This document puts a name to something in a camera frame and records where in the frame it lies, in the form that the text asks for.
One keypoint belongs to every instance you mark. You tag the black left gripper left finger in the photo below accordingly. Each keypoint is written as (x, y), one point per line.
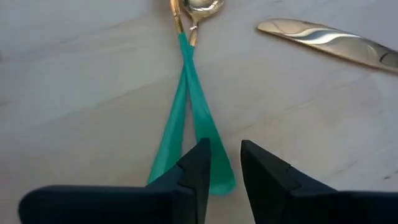
(124, 205)

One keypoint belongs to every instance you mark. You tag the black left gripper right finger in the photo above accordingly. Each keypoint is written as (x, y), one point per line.
(311, 208)

